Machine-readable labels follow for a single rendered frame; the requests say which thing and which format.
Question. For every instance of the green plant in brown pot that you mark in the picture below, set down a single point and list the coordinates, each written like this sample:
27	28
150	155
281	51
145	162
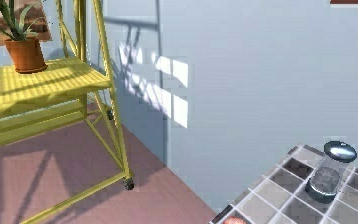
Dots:
26	55

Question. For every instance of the brown framed wall picture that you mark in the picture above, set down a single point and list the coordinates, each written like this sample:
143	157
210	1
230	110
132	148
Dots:
40	23

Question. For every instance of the yellow metal shelf cart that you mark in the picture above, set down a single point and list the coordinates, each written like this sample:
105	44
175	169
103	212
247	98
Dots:
50	83

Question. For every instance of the grey tiled counter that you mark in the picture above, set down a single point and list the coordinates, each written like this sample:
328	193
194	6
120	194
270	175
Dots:
280	196

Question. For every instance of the glass shaker with metal lid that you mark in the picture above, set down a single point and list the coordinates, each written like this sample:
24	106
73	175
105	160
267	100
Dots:
328	178

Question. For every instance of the red round fruit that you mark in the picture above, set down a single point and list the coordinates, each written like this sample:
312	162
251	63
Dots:
235	221

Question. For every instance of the dark red wall frame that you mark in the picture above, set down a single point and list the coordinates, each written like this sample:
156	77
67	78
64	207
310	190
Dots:
350	1

